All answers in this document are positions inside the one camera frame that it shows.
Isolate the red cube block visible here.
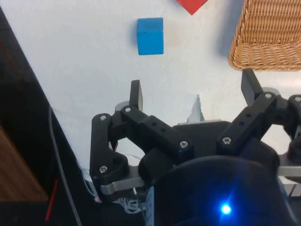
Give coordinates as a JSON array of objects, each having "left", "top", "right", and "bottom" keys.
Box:
[{"left": 176, "top": 0, "right": 210, "bottom": 16}]

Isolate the wicker basket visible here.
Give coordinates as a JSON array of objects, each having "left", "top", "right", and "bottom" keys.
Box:
[{"left": 227, "top": 0, "right": 301, "bottom": 72}]

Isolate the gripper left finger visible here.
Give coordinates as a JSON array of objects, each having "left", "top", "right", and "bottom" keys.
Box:
[{"left": 90, "top": 79, "right": 195, "bottom": 187}]

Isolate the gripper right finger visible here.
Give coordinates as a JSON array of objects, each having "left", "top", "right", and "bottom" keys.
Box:
[{"left": 215, "top": 68, "right": 301, "bottom": 163}]

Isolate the blue cube block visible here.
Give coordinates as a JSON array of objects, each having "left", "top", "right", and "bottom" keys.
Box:
[{"left": 136, "top": 17, "right": 165, "bottom": 56}]

